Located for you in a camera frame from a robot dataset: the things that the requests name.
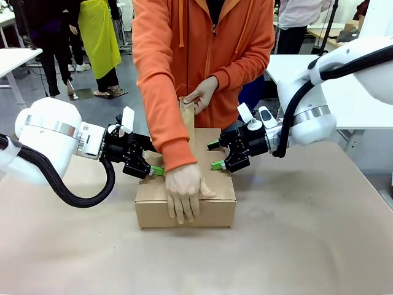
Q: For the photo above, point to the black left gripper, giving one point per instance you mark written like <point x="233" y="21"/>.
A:
<point x="119" y="147"/>

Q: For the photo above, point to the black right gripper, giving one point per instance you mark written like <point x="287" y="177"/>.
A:
<point x="253" y="141"/>

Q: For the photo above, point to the brown cardboard box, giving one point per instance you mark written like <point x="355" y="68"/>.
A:
<point x="153" y="212"/>

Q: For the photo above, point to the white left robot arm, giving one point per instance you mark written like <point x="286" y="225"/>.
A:
<point x="49" y="138"/>

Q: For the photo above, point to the left forearm orange sleeve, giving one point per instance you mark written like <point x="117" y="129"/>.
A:
<point x="245" y="70"/>

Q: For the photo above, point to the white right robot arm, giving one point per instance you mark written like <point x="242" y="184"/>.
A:
<point x="313" y="92"/>

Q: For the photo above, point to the right forearm orange sleeve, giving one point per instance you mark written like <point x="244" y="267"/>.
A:
<point x="165" y="123"/>

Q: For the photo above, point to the person's right hand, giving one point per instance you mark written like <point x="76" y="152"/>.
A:
<point x="184" y="193"/>

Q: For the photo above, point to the person's left hand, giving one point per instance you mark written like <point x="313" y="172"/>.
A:
<point x="204" y="90"/>

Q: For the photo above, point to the dark blue chair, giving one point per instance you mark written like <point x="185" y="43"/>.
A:
<point x="256" y="92"/>

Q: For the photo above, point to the person torso orange hoodie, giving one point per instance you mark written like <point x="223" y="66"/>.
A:
<point x="199" y="40"/>

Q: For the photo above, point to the person in yellow apron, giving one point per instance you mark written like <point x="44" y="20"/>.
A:
<point x="99" y="40"/>

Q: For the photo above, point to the person in white shirt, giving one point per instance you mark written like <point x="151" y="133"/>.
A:
<point x="298" y="18"/>

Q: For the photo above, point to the person in dark clothes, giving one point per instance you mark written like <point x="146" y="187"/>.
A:
<point x="52" y="37"/>

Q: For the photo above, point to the light wooden table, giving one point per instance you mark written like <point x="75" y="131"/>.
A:
<point x="325" y="32"/>

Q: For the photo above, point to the black tripod stand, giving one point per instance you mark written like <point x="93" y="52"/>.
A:
<point x="330" y="24"/>

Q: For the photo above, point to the white table with grey legs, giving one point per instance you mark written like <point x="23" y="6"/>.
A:
<point x="15" y="60"/>

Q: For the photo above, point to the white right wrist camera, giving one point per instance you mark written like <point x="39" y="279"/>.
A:
<point x="245" y="112"/>

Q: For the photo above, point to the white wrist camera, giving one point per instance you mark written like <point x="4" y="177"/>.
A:
<point x="128" y="118"/>
<point x="245" y="112"/>

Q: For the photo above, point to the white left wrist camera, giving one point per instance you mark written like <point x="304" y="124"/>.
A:
<point x="128" y="118"/>

